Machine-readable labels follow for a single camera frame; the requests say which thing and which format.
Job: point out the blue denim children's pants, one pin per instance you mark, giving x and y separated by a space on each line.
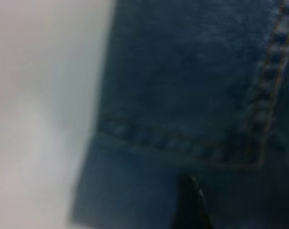
182 83

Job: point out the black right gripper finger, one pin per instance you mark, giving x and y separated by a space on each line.
191 207

